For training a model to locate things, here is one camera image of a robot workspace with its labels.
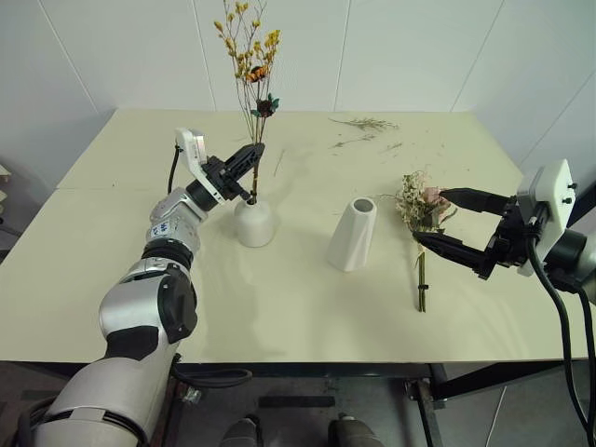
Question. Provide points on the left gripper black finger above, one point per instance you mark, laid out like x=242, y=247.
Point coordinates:
x=246, y=171
x=249, y=151

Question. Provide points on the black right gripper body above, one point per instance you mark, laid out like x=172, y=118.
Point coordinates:
x=510, y=242

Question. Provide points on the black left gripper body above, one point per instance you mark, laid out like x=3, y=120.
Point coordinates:
x=219, y=176

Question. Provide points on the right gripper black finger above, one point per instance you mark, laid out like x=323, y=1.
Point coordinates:
x=479, y=201
x=456, y=249

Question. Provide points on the yellow dried flower bouquet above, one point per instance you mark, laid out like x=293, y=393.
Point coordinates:
x=266, y=106

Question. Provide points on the pink and white dried bouquet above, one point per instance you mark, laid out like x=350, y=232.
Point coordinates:
x=421, y=202

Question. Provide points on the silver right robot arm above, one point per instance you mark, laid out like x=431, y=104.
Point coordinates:
x=572, y=251

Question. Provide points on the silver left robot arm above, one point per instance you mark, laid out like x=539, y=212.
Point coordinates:
x=139, y=302

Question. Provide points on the thin pale loose stalk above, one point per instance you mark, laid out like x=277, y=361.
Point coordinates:
x=280, y=162

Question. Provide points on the short round white vase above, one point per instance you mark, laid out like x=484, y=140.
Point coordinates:
x=253, y=226

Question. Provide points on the short dried green twig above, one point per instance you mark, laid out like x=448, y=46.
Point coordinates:
x=354, y=139

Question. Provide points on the tall faceted white vase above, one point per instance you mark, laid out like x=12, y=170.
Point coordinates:
x=349, y=242

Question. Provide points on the long dried green twig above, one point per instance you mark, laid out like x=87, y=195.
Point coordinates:
x=368, y=123

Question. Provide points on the dark grey rounded shape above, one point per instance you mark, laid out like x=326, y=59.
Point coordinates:
x=241, y=433
x=354, y=430

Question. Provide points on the black flat bar on floor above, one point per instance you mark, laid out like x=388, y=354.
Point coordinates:
x=298, y=402

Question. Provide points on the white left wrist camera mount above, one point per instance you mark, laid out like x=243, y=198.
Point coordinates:
x=191, y=149

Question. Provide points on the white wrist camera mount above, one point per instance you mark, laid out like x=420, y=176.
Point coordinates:
x=191, y=149
x=554, y=195

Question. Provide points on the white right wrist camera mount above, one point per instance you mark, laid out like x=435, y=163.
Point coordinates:
x=554, y=195

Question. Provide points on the black metal table frame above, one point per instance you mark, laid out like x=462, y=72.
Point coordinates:
x=489, y=377

